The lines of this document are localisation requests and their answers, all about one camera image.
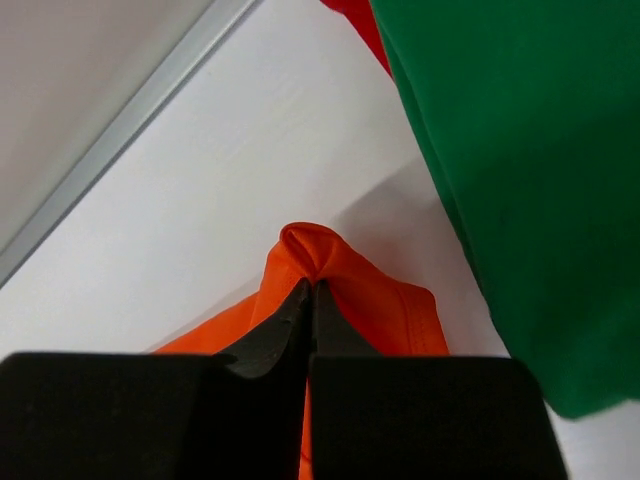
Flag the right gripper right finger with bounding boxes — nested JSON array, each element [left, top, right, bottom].
[[309, 283, 568, 479]]

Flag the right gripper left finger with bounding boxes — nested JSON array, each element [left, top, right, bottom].
[[1, 280, 311, 479]]

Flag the orange t shirt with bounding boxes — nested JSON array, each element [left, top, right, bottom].
[[149, 222, 451, 480]]

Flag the green folded t shirt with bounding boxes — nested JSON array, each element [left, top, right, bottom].
[[372, 1, 639, 418]]

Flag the red folded t shirt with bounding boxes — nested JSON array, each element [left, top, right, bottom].
[[321, 0, 393, 78]]

